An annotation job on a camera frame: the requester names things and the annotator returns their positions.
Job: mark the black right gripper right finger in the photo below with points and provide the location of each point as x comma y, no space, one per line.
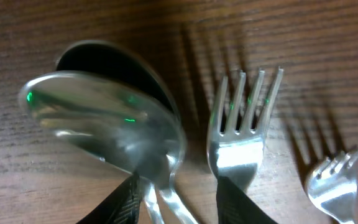
235,207

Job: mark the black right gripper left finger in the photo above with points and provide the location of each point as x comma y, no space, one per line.
121,206

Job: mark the steel fork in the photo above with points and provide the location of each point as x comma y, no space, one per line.
332,186
237,153

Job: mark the steel spoon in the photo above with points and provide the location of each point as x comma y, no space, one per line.
114,123
115,62

